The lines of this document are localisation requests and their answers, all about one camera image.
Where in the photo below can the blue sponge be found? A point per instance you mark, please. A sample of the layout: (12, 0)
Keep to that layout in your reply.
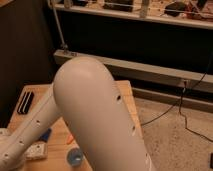
(46, 135)

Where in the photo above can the metal pole stand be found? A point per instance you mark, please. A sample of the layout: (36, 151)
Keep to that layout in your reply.
(63, 45)

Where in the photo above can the orange toy carrot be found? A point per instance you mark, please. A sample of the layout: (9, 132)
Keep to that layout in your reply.
(70, 139)

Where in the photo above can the wooden shelf with clutter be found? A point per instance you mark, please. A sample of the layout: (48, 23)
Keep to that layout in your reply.
(142, 15)

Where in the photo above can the white plastic bottle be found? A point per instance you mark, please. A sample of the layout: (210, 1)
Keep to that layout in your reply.
(36, 151)

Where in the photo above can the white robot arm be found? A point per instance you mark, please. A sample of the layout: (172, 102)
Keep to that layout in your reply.
(85, 95)

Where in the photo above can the blue cup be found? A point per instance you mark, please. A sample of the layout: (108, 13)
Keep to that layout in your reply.
(75, 157)

